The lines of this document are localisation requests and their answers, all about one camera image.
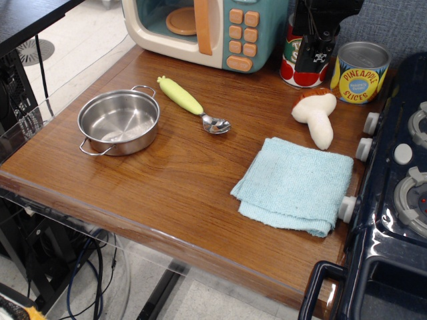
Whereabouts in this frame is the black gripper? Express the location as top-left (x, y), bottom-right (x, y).
top-left (293, 0), bottom-right (364, 73)

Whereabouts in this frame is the light blue towel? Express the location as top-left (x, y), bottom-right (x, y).
top-left (230, 137), bottom-right (354, 238)

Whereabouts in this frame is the small stainless steel pot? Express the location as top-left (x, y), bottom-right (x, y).
top-left (77, 85), bottom-right (160, 156)

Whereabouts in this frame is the tomato sauce can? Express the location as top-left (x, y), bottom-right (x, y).
top-left (280, 14), bottom-right (329, 88)

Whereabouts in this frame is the pineapple slices can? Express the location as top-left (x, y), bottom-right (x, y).
top-left (330, 41), bottom-right (391, 105)

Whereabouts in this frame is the plush white mushroom toy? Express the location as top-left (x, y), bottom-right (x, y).
top-left (291, 87), bottom-right (337, 151)

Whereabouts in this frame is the toy microwave teal cream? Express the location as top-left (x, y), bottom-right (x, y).
top-left (121, 1), bottom-right (288, 73)

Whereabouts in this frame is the dark blue toy stove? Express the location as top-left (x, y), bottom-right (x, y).
top-left (299, 53), bottom-right (426, 319)

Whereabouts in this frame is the black table leg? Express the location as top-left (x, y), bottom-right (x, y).
top-left (136, 267), bottom-right (183, 320)

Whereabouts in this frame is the black desk left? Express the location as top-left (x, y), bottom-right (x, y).
top-left (1, 0), bottom-right (83, 57)

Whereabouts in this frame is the clear acrylic barrier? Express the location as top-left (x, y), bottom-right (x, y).
top-left (2, 47), bottom-right (189, 274)

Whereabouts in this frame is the spoon with green handle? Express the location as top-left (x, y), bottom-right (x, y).
top-left (157, 76), bottom-right (232, 135)

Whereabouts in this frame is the black cable under table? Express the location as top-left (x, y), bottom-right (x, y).
top-left (56, 233), bottom-right (117, 320)

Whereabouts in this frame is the blue cable under table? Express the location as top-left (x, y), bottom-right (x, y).
top-left (65, 236), bottom-right (104, 320)

